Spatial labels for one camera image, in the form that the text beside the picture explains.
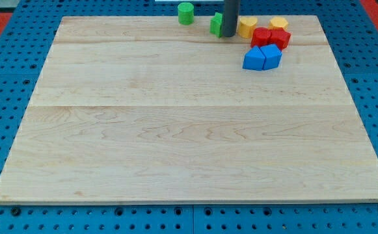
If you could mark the green star block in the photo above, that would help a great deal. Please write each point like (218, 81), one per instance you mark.
(216, 24)

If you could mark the blue triangle block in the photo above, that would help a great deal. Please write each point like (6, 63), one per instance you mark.
(254, 59)

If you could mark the red hexagon block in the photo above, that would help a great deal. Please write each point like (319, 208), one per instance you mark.
(280, 38)

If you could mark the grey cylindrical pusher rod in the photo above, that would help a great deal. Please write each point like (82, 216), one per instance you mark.
(230, 17)

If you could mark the red round block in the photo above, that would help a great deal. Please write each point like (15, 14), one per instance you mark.
(261, 37)

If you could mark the green cylinder block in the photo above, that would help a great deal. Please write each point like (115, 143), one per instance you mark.
(185, 13)

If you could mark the light wooden board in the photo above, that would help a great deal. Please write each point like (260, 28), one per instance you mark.
(142, 110)

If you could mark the yellow hexagon block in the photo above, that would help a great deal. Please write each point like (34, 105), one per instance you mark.
(278, 22)

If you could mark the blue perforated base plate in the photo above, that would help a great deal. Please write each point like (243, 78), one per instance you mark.
(24, 44)

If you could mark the blue pentagon block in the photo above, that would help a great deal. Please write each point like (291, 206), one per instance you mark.
(272, 56)

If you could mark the yellow heart block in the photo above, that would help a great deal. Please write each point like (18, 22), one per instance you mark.
(247, 25)

